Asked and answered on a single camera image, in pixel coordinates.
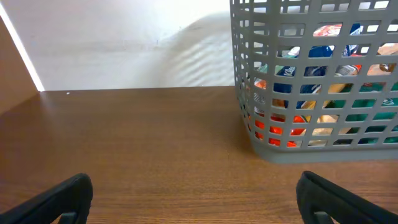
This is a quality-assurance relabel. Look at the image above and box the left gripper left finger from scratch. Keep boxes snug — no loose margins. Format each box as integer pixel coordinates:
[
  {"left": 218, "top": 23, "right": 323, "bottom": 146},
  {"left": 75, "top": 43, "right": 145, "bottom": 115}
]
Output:
[{"left": 1, "top": 173, "right": 93, "bottom": 224}]

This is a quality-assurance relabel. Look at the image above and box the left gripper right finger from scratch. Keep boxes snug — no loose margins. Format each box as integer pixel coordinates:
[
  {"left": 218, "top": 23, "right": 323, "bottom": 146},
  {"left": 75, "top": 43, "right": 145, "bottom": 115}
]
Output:
[{"left": 296, "top": 171, "right": 397, "bottom": 224}]

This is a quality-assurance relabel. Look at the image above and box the beige paper pouch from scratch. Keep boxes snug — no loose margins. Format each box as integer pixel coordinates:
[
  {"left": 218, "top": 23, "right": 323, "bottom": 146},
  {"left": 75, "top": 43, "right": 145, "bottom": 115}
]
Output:
[{"left": 308, "top": 114, "right": 351, "bottom": 147}]

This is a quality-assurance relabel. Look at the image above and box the orange pasta package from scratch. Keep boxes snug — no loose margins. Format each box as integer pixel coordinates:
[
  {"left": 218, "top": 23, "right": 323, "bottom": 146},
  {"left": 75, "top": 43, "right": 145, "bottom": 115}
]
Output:
[{"left": 247, "top": 63, "right": 363, "bottom": 147}]

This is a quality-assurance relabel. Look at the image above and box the teal wet wipes pack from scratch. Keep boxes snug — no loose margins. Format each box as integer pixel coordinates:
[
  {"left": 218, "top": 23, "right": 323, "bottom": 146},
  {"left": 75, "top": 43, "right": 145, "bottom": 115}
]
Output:
[{"left": 256, "top": 45, "right": 302, "bottom": 75}]

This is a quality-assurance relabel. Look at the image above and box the beige chocolate snack bag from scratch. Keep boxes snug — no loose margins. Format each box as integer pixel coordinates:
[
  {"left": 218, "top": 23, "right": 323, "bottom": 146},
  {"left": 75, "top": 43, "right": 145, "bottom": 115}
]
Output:
[{"left": 367, "top": 42, "right": 397, "bottom": 76}]

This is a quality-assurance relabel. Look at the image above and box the green Nescafe coffee bag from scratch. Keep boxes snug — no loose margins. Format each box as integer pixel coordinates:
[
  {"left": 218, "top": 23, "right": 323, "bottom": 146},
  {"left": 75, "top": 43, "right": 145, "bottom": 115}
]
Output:
[{"left": 325, "top": 83, "right": 397, "bottom": 145}]

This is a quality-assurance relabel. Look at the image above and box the blue Kleenex tissue pack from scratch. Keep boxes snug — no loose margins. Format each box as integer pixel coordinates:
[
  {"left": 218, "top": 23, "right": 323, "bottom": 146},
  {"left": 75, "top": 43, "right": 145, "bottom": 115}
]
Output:
[{"left": 254, "top": 23, "right": 361, "bottom": 109}]

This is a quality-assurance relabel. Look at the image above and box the grey plastic basket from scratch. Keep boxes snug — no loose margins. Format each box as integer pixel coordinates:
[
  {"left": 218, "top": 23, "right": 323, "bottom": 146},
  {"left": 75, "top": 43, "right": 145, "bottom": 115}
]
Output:
[{"left": 229, "top": 0, "right": 397, "bottom": 163}]

